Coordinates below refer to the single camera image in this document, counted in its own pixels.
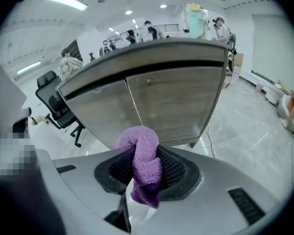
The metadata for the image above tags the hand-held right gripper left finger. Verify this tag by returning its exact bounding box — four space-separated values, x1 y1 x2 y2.
35 145 137 235

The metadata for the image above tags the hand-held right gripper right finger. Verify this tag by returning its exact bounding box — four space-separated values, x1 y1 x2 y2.
136 144 280 235

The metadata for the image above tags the purple cloth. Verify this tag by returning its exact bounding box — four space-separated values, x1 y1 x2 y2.
114 125 164 210

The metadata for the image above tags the dark wooden sink cabinet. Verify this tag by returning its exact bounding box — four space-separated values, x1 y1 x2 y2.
56 38 232 149

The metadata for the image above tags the person's head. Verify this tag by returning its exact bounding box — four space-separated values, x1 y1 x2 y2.
0 121 37 181

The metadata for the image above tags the black office chair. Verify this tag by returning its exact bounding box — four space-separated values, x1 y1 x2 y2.
34 70 87 149

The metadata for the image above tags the white crumpled towel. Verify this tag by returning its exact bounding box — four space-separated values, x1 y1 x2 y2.
57 55 85 82

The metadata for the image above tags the white pouf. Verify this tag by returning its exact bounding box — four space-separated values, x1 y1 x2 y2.
277 94 294 127
265 82 288 105

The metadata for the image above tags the long ceiling tube light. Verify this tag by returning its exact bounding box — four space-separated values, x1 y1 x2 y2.
41 0 89 12
17 61 42 76

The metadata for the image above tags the cardboard panel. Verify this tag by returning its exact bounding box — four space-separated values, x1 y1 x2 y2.
232 52 245 67

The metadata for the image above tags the black mezzanine railing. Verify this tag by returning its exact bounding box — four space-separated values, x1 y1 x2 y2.
107 24 180 42

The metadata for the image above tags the light green cartoon bottle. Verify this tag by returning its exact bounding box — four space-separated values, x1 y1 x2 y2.
184 2 210 40

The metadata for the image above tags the long white cable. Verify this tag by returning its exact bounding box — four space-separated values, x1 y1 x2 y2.
205 124 218 159

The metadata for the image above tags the large grey wall panel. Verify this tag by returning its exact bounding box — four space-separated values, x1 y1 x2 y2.
250 13 294 83

